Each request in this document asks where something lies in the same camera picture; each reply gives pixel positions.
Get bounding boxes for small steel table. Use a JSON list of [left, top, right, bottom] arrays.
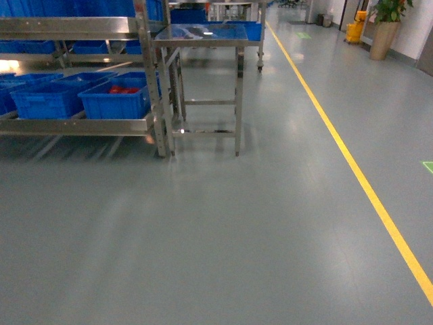
[[152, 22, 257, 156]]

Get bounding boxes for blue bin with red bags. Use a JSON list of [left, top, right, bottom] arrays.
[[78, 72, 151, 120]]

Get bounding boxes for steel shelf rack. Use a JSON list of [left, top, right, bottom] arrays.
[[0, 0, 177, 158]]

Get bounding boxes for blue bin far left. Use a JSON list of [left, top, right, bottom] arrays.
[[1, 72, 64, 115]]

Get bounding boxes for empty blue front bin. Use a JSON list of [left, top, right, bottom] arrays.
[[11, 71, 118, 119]]

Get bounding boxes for yellow mop bucket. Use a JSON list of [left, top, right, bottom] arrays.
[[344, 11, 367, 44]]

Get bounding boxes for potted plant in tan pot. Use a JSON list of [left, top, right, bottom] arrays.
[[368, 0, 413, 61]]

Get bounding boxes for red bubble wrap bags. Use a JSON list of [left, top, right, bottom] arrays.
[[108, 85, 141, 95]]

